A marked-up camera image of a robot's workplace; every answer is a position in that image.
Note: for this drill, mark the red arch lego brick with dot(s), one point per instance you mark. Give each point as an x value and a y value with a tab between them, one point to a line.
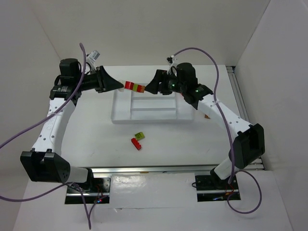
130	86

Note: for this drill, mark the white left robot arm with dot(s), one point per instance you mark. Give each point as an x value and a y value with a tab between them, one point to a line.
44	163

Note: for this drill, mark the aluminium rail right side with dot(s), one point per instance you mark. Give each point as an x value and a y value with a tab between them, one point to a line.
258	163

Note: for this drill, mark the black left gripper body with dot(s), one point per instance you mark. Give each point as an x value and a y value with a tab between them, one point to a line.
100	80

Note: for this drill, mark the aluminium rail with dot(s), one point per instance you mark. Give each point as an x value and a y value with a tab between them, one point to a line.
108	171
258	163

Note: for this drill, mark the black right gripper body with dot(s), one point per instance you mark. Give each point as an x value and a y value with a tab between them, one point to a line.
162	82

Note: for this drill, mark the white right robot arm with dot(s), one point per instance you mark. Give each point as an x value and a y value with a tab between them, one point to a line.
246	140

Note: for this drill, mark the aluminium rail front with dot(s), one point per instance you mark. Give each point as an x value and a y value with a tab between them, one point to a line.
108	171

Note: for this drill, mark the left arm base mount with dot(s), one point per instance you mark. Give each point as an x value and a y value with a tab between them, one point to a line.
93	190

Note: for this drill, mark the green lego brick on table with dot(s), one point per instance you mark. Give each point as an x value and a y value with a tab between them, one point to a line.
139	136

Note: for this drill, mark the red lego brick on table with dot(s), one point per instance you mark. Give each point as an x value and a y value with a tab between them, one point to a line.
136	144

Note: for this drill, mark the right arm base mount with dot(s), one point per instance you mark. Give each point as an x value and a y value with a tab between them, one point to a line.
208	191

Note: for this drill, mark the white compartment tray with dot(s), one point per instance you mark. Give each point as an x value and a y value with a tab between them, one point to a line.
131	107

